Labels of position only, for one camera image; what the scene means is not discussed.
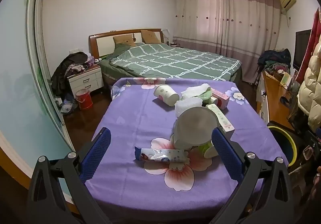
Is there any green tissue packet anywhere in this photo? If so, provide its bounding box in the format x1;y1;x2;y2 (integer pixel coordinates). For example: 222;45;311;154
181;83;214;104

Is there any pink strawberry carton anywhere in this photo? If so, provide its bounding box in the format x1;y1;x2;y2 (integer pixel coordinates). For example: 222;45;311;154
212;90;230;109

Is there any green plaid quilt bed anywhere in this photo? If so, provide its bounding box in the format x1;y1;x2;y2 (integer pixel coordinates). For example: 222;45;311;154
99;43;243;84

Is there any blue white snack wrapper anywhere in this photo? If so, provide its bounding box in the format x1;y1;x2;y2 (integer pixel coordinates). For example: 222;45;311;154
134;146;191;165

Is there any cream down jacket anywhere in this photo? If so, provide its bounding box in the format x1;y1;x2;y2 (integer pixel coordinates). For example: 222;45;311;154
297;43;321;131

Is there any wooden white headboard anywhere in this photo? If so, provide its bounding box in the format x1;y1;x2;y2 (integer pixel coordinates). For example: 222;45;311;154
88;29;165;60

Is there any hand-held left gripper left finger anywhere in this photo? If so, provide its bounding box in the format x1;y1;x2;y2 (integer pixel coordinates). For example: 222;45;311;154
26;127;112;224

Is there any black television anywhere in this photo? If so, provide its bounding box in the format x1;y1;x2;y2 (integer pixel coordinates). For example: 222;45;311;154
293;29;313;71

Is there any wooden dresser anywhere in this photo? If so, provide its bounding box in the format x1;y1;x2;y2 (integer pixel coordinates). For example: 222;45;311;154
257;71;295;130

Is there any white bedside lamp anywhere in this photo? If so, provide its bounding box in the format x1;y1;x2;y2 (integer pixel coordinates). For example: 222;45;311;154
162;29;173;45

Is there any purple floral tablecloth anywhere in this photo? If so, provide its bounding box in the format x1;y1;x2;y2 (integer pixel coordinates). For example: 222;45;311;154
85;77;289;217

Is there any pile of mixed clothes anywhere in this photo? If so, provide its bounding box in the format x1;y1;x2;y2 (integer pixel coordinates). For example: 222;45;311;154
258;49;292;74

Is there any dark clothes heap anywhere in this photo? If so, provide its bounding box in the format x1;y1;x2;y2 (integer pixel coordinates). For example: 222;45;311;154
51;52;88;96

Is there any white nightstand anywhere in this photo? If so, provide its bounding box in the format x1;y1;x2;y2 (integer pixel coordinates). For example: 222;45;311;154
67;66;104;97

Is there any brown square pillow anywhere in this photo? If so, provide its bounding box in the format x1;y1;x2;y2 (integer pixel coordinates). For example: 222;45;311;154
140;29;161;44
113;34;137;47

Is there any red bucket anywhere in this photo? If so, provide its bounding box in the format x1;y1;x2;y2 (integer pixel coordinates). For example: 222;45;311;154
75;88;94;110

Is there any pale green wardrobe door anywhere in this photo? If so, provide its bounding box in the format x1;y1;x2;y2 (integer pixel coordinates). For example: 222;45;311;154
0;0;76;189

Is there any long white pink box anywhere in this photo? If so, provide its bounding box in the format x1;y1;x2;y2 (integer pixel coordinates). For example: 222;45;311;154
206;104;235;132

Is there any green label clear bottle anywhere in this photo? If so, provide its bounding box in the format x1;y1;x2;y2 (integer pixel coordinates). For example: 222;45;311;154
172;106;219;160

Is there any red dotted down jacket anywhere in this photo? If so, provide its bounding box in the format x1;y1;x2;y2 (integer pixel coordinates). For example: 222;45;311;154
295;9;321;84

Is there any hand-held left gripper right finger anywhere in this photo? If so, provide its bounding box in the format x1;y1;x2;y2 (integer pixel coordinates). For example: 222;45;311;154
212;128;291;224

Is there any white pink paper cup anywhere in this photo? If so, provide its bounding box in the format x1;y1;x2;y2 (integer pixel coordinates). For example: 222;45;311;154
153;84;180;107

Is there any pink beige curtain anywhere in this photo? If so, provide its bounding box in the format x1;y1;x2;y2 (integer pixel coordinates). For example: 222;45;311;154
173;0;281;85

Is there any dark green pillow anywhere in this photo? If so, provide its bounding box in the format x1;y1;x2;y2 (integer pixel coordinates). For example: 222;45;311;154
110;43;137;60

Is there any yellow rim trash bin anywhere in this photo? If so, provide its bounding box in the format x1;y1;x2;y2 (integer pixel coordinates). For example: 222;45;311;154
267;126;298;167

